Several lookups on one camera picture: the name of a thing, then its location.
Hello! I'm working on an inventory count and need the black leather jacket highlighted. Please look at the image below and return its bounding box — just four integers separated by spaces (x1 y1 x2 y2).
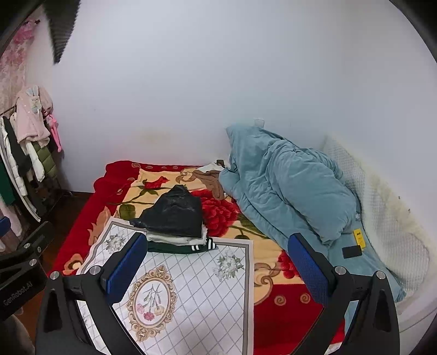
130 185 203 238

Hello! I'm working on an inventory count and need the yellow black tag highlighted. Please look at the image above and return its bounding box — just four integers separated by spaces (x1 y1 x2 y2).
353 229 366 249

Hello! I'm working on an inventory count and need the white hanging coat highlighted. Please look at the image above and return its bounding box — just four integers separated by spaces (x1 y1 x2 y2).
1 113 47 222

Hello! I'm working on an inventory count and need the white textured headboard cover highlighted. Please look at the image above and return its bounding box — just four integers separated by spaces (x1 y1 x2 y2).
322 136 436 308

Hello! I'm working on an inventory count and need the green striped sweater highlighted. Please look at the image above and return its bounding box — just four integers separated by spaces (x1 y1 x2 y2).
147 237 217 255

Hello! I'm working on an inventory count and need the olive puffer jacket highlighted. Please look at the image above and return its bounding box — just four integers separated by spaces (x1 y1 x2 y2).
33 142 58 180

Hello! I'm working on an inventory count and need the cream fleece garment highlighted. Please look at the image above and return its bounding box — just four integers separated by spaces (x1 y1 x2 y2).
146 225 207 245

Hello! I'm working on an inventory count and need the red floral blanket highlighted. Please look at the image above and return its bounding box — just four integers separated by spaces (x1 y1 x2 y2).
53 161 321 354

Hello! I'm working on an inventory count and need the white quilted mat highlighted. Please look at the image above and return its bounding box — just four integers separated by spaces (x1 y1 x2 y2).
75 216 256 355

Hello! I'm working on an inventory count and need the teal blue duvet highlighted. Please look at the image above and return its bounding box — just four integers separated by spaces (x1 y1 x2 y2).
219 125 406 302

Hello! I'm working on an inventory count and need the pink hanging jacket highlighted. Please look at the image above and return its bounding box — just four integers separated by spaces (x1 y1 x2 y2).
13 85 53 148

